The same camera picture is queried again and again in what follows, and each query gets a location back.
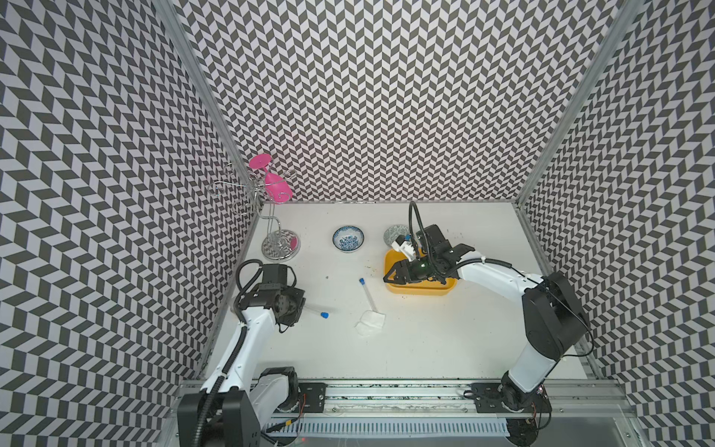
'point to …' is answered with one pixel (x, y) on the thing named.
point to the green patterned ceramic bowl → (391, 233)
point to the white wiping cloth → (370, 322)
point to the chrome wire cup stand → (278, 244)
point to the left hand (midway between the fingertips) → (305, 302)
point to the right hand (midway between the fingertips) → (392, 282)
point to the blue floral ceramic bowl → (348, 238)
